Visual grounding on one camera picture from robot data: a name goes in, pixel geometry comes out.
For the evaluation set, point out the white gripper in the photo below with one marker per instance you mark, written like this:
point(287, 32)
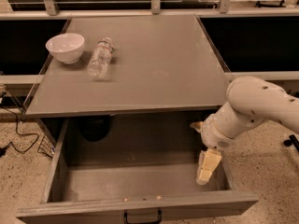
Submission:
point(212, 135)

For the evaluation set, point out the grey top drawer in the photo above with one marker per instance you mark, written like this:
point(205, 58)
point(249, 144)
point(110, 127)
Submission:
point(132, 169)

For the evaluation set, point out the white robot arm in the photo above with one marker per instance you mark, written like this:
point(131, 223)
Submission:
point(250, 101)

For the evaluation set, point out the grey drawer cabinet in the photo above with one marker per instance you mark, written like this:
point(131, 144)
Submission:
point(160, 63)

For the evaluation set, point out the black caster leg right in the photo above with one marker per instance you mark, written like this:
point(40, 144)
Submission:
point(292, 141)

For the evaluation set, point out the clear plastic water bottle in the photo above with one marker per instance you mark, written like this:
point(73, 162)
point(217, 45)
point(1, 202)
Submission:
point(100, 59)

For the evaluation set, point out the white bowl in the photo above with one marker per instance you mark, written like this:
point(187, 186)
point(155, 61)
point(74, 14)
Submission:
point(66, 48)

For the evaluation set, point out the grey metal railing frame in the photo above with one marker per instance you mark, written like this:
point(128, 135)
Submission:
point(52, 10)

